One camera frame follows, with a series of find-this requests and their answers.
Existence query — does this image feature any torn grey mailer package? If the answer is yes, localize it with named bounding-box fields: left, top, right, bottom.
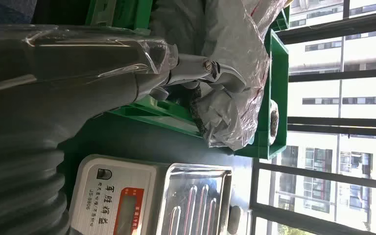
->
left=188, top=0, right=288, bottom=152

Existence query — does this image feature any grey mailer package red print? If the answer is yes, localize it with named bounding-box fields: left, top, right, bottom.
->
left=149, top=0, right=215, bottom=58

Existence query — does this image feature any green plastic bin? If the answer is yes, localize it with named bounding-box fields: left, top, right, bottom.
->
left=233, top=29, right=290, bottom=161
left=270, top=5, right=291, bottom=32
left=84, top=0, right=208, bottom=138

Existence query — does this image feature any white electronic weighing scale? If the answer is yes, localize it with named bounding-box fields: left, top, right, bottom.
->
left=68, top=154, right=244, bottom=235

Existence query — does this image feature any grey wrapped wire coil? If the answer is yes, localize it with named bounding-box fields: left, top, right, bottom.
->
left=268, top=99, right=280, bottom=145

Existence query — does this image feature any black window frame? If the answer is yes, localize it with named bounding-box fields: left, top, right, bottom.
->
left=249, top=0, right=376, bottom=235

